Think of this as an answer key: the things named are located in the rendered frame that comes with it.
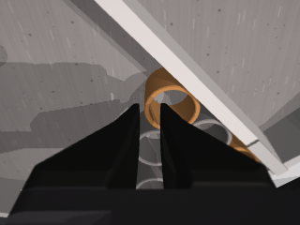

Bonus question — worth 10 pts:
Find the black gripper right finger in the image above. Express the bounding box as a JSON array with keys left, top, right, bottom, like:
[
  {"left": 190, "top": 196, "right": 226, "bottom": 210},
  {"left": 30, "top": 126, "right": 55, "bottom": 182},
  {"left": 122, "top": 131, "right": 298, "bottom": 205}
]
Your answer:
[{"left": 160, "top": 103, "right": 278, "bottom": 190}]

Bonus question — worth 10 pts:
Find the bronze bushing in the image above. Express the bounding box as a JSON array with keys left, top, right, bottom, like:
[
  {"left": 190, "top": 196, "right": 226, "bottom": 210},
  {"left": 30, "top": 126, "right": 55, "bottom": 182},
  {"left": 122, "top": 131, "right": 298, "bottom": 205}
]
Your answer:
[
  {"left": 144, "top": 67, "right": 200, "bottom": 129},
  {"left": 230, "top": 133, "right": 260, "bottom": 162}
]

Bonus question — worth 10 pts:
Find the grey round turntable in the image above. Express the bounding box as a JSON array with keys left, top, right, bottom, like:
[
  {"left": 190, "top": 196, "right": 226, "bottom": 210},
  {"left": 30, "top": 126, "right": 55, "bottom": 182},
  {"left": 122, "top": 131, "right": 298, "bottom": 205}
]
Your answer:
[{"left": 0, "top": 0, "right": 300, "bottom": 218}]

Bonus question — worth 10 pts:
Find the grey metal bushing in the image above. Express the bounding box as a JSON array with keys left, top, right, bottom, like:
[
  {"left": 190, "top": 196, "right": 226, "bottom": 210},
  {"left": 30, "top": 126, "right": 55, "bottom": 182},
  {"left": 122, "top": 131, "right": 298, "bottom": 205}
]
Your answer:
[
  {"left": 136, "top": 161, "right": 164, "bottom": 188},
  {"left": 139, "top": 111, "right": 161, "bottom": 166},
  {"left": 191, "top": 102, "right": 233, "bottom": 145}
]

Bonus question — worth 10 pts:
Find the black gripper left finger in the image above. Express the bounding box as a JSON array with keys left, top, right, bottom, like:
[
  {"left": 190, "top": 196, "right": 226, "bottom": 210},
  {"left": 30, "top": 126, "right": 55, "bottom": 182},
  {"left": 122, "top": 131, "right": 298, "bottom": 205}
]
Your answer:
[{"left": 21, "top": 103, "right": 140, "bottom": 192}]

